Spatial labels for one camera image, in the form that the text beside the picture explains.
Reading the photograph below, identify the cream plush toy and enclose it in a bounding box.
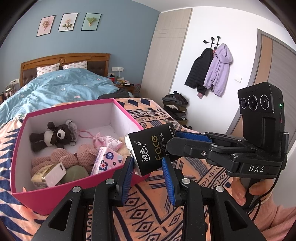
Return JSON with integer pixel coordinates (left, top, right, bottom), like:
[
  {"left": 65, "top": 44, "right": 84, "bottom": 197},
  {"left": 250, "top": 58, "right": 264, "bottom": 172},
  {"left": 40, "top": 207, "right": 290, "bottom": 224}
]
[{"left": 118, "top": 146, "right": 130, "bottom": 158}]

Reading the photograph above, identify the black puffer jacket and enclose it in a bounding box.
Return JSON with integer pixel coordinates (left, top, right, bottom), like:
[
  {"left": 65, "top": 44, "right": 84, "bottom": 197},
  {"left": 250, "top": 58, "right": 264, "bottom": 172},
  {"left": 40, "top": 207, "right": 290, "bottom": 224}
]
[{"left": 184, "top": 47, "right": 213, "bottom": 99}]

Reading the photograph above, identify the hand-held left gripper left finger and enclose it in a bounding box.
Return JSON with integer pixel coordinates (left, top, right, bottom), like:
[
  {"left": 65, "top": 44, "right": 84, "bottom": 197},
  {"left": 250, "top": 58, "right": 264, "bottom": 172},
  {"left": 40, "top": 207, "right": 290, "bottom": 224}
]
[{"left": 30, "top": 156, "right": 136, "bottom": 241}]

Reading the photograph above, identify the person's right hand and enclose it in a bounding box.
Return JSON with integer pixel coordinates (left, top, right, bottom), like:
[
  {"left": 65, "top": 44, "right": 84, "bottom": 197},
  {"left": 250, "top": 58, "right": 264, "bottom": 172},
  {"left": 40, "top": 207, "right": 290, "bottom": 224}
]
[{"left": 231, "top": 177, "right": 274, "bottom": 206}]

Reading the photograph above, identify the person's right forearm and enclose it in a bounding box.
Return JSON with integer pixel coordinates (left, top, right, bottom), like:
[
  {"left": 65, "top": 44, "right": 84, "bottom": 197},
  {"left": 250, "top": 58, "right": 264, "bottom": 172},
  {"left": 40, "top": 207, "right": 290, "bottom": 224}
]
[{"left": 251, "top": 192, "right": 296, "bottom": 241}]

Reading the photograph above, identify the white patterned pillow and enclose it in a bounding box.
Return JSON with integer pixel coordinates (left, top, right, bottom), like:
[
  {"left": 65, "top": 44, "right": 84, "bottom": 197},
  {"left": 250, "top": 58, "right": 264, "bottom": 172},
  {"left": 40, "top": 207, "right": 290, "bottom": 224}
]
[
  {"left": 62, "top": 61, "right": 88, "bottom": 70},
  {"left": 36, "top": 64, "right": 61, "bottom": 77}
]

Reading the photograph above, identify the pink corded sachet pouch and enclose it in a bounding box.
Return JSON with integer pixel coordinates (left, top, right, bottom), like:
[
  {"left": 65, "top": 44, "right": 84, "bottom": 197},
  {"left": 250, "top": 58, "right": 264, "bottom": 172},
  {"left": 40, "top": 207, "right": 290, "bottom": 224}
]
[{"left": 79, "top": 130, "right": 123, "bottom": 151}]

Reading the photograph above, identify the dark grey cloth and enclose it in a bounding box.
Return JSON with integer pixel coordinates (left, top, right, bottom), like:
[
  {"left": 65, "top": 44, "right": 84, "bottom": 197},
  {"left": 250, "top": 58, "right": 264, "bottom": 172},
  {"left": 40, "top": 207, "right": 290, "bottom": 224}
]
[{"left": 97, "top": 89, "right": 130, "bottom": 100}]

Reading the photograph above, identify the pink knitted plush toy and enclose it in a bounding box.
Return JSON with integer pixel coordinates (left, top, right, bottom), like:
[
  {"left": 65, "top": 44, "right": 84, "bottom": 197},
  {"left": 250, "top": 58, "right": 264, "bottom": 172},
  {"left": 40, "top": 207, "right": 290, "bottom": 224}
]
[{"left": 31, "top": 144, "right": 100, "bottom": 176}]

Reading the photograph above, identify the green frog plush toy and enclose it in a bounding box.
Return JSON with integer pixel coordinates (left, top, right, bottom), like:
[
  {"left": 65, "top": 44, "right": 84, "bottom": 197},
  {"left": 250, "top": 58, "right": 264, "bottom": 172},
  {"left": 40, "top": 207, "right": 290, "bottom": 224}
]
[{"left": 61, "top": 165, "right": 89, "bottom": 184}]

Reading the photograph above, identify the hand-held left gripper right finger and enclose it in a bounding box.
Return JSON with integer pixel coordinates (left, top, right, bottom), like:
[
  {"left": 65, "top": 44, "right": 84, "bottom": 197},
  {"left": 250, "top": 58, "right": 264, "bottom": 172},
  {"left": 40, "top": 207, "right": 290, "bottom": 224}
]
[{"left": 161, "top": 159, "right": 262, "bottom": 241}]

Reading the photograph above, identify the brown bear plush toy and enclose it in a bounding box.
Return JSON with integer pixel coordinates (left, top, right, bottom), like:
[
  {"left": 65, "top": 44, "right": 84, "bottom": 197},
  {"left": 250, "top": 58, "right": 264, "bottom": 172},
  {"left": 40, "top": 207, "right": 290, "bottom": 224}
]
[{"left": 30, "top": 119, "right": 80, "bottom": 152}]

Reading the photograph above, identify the blue floral duvet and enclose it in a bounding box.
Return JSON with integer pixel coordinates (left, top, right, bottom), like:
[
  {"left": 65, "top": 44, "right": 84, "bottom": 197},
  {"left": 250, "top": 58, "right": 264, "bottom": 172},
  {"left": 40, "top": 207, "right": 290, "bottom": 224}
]
[{"left": 0, "top": 68, "right": 121, "bottom": 127}]

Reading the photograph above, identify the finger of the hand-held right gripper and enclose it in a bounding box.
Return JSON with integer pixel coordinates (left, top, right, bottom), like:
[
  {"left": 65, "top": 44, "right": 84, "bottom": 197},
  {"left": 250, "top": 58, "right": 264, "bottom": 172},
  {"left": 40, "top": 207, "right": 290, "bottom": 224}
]
[
  {"left": 166, "top": 137, "right": 232, "bottom": 163},
  {"left": 172, "top": 131, "right": 214, "bottom": 145}
]

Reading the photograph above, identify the pink cardboard box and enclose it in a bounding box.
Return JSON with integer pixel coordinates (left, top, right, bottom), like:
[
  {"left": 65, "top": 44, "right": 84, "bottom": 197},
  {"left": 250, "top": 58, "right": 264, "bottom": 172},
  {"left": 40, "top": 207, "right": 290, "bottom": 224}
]
[{"left": 10, "top": 98, "right": 154, "bottom": 215}]

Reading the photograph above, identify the black wall coat rack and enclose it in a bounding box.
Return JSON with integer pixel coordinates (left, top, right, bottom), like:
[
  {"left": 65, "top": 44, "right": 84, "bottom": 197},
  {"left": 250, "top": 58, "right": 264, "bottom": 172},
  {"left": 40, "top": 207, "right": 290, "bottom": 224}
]
[{"left": 203, "top": 36, "right": 221, "bottom": 50}]

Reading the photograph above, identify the black tissue pack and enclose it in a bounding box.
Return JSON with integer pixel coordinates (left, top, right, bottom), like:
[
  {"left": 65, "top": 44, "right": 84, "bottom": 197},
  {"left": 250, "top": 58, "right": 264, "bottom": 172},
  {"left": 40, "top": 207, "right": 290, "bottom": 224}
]
[{"left": 124, "top": 123, "right": 177, "bottom": 178}]

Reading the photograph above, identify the black cable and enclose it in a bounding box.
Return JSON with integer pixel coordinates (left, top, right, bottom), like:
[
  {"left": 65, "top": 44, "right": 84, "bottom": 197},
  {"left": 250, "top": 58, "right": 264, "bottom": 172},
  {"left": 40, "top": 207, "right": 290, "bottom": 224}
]
[{"left": 252, "top": 160, "right": 288, "bottom": 220}]

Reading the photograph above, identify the lilac hooded jacket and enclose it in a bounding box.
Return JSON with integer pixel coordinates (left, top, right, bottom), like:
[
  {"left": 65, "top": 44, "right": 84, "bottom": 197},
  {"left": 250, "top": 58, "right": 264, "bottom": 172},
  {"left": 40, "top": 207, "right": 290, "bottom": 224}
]
[{"left": 203, "top": 43, "right": 233, "bottom": 97}]

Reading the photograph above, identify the wooden door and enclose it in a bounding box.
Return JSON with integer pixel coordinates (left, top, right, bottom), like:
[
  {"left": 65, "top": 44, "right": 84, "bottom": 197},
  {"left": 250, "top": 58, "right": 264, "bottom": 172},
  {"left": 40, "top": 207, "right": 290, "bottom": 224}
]
[{"left": 225, "top": 29, "right": 296, "bottom": 139}]

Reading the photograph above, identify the beige wardrobe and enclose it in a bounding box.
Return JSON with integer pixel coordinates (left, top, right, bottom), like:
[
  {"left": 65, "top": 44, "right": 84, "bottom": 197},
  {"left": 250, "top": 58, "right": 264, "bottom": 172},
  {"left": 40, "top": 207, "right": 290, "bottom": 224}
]
[{"left": 151, "top": 8, "right": 193, "bottom": 98}]

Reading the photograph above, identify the golden tissue pack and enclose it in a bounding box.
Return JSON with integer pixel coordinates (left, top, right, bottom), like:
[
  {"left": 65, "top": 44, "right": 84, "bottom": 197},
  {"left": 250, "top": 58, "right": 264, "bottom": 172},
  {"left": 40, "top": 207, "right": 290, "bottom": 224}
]
[{"left": 31, "top": 162, "right": 67, "bottom": 189}]

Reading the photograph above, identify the wooden nightstand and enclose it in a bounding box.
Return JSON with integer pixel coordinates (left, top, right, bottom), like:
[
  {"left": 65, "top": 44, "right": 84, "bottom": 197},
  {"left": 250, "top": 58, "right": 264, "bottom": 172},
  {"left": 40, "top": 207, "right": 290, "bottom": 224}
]
[{"left": 113, "top": 77, "right": 136, "bottom": 98}]

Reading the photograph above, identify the wooden bed headboard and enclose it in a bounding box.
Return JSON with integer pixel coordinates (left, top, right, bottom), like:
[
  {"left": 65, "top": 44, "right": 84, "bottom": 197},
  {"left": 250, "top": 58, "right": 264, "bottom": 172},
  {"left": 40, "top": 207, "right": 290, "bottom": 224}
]
[{"left": 20, "top": 53, "right": 111, "bottom": 87}]

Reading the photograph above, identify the white flower framed picture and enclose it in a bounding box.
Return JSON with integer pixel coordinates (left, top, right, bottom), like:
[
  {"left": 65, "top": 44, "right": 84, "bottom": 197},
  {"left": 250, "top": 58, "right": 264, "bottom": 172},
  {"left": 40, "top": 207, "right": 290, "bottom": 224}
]
[{"left": 58, "top": 13, "right": 78, "bottom": 32}]

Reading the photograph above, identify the pink floral tissue pack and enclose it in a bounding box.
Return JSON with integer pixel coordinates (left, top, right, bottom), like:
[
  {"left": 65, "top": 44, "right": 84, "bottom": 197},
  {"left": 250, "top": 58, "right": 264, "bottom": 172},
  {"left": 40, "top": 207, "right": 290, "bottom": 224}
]
[{"left": 90, "top": 147, "right": 125, "bottom": 176}]

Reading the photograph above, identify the pile of dark clothes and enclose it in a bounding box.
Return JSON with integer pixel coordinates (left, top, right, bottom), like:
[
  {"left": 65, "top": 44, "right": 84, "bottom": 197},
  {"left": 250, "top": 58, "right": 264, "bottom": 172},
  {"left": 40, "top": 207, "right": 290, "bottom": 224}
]
[{"left": 161, "top": 91, "right": 192, "bottom": 130}]

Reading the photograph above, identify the pink flower framed picture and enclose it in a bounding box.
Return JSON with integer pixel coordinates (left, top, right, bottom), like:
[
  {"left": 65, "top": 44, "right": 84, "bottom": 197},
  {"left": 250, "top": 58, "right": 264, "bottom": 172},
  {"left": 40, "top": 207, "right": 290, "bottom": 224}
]
[{"left": 36, "top": 15, "right": 56, "bottom": 37}]

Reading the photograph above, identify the orange navy patterned blanket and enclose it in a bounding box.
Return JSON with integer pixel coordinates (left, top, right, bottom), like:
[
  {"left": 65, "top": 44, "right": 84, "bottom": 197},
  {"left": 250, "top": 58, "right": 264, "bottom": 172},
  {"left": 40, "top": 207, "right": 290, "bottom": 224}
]
[{"left": 0, "top": 97, "right": 262, "bottom": 241}]

